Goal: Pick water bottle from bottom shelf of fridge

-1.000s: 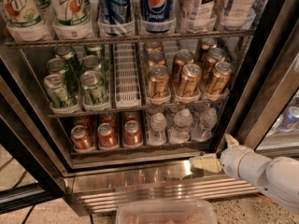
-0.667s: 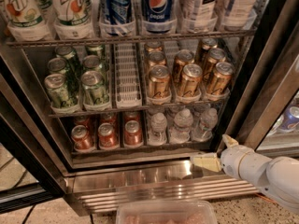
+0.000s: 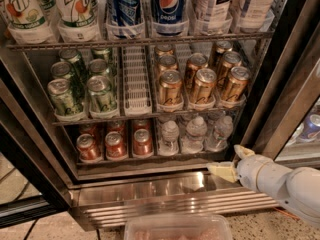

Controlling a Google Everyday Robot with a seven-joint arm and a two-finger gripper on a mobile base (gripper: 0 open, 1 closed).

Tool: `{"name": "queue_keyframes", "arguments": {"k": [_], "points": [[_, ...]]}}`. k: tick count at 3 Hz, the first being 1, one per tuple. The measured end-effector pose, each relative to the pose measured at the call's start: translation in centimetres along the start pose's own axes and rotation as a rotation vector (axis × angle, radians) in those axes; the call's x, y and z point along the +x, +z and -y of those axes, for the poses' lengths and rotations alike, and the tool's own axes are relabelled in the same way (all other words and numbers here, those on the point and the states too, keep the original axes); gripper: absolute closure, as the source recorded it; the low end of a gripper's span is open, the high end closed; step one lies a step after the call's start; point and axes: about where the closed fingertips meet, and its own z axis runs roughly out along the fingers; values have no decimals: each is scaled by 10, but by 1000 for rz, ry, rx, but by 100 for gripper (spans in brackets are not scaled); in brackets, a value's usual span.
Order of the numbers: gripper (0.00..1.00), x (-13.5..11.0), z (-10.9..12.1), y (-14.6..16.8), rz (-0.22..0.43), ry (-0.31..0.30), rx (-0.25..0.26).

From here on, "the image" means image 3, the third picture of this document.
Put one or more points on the orange soda can front right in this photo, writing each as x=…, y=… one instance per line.
x=142, y=144

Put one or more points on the clear water bottle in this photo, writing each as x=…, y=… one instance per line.
x=168, y=144
x=218, y=133
x=196, y=130

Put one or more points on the orange soda can front middle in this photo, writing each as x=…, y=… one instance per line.
x=115, y=146

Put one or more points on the clear labelled bottle right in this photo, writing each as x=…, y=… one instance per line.
x=252, y=14

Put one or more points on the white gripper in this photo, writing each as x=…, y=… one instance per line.
x=249, y=172

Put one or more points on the blue Pepsi bottle right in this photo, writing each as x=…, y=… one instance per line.
x=168, y=16

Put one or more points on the gold can front left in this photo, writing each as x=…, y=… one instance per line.
x=170, y=85

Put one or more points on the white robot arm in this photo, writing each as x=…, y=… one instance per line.
x=296, y=190

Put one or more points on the orange soda can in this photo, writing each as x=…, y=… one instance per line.
x=142, y=144
x=115, y=146
x=89, y=152

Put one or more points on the green soda can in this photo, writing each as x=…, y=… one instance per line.
x=101, y=94
x=101, y=67
x=64, y=100
x=64, y=70

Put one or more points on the steel fridge door frame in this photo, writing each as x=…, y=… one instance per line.
x=286, y=87

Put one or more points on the green soda can front right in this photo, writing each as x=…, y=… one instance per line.
x=101, y=94

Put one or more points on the clear labelled bottle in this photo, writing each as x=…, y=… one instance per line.
x=211, y=15
x=252, y=14

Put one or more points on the clear plastic food container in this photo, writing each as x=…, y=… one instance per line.
x=178, y=227

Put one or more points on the gold can front right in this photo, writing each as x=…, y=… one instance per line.
x=235, y=83

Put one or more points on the blue Pepsi bottle left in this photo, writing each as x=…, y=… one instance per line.
x=125, y=16

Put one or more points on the blue can behind glass door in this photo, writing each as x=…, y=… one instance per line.
x=311, y=128

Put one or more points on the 7UP zero sugar bottle left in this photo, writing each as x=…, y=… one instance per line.
x=28, y=23

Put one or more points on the clear labelled bottle left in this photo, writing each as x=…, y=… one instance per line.
x=211, y=15

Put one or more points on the blue pepsi bottle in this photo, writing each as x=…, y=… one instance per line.
x=125, y=16
x=168, y=16

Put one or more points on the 7up zero sugar bottle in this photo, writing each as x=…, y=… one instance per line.
x=28, y=23
x=78, y=20

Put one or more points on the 7UP zero sugar bottle right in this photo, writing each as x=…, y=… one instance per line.
x=78, y=20

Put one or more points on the green soda can front left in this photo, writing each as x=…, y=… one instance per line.
x=64, y=100

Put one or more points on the orange soda can front left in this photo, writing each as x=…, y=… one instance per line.
x=89, y=152

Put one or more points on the gold can front middle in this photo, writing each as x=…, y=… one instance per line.
x=203, y=85

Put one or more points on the middle wire shelf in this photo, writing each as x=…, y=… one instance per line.
x=145, y=116

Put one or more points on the wire shelf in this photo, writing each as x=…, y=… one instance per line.
x=145, y=116
x=138, y=41

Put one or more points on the gold can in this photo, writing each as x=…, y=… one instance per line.
x=195, y=62
x=235, y=83
x=229, y=60
x=166, y=62
x=203, y=85
x=170, y=85

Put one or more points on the upper wire shelf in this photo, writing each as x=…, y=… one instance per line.
x=138, y=41

